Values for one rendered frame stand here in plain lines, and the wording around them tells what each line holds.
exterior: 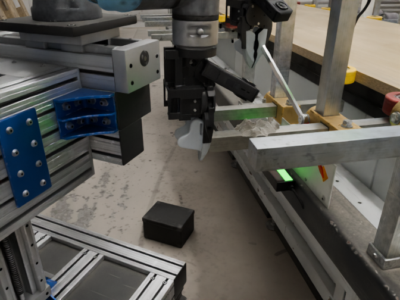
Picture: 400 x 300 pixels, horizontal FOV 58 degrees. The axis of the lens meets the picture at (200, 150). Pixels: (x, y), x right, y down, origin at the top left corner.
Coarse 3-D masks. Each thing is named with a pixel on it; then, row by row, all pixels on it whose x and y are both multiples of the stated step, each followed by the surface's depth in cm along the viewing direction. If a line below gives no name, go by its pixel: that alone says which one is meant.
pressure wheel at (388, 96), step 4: (392, 92) 76; (396, 92) 76; (388, 96) 73; (392, 96) 73; (396, 96) 74; (384, 100) 75; (388, 100) 73; (392, 100) 72; (396, 100) 71; (384, 104) 74; (388, 104) 73; (392, 104) 72; (384, 108) 74; (388, 108) 73; (392, 108) 72; (384, 112) 74; (388, 112) 73
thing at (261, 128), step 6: (246, 120) 69; (258, 120) 69; (240, 126) 70; (246, 126) 69; (252, 126) 69; (258, 126) 69; (264, 126) 68; (270, 126) 68; (276, 126) 70; (246, 132) 67; (252, 132) 66; (258, 132) 67; (264, 132) 68; (270, 132) 68
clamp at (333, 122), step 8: (312, 112) 76; (312, 120) 77; (320, 120) 73; (328, 120) 72; (336, 120) 72; (328, 128) 71; (336, 128) 68; (344, 128) 68; (352, 128) 68; (360, 128) 68
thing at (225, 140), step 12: (360, 120) 74; (372, 120) 74; (384, 120) 74; (216, 132) 69; (228, 132) 69; (240, 132) 69; (276, 132) 69; (288, 132) 69; (300, 132) 70; (312, 132) 70; (216, 144) 67; (228, 144) 68; (240, 144) 68
